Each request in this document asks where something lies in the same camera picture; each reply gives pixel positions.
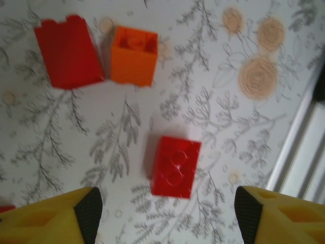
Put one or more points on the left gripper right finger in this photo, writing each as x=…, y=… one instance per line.
x=284, y=223

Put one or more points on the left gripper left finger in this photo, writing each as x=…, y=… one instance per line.
x=38, y=223

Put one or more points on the orange lego brick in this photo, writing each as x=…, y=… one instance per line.
x=132, y=66

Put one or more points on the floral table cover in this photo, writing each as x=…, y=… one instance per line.
x=203, y=76

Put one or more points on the aluminium table edge rail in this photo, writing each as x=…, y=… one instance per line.
x=299, y=152

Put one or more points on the red lego brick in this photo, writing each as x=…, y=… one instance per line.
x=6, y=209
x=172, y=167
x=68, y=53

